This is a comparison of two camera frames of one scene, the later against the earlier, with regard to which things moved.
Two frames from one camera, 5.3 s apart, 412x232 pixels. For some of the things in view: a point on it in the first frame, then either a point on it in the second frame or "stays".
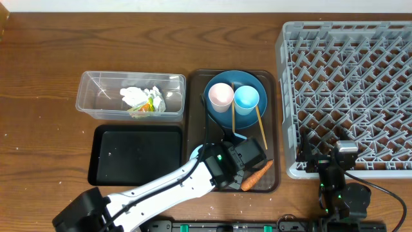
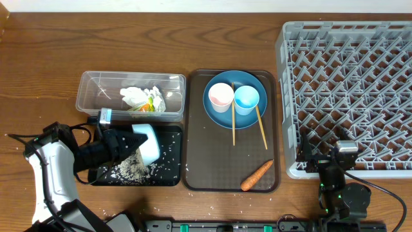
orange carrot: x=255 y=176 stays
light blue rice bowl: x=195 y=151 -> x=150 y=150
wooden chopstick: x=264 y=136 stays
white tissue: x=134 y=95 stays
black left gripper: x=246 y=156 -> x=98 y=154
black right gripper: x=305 y=154 stays
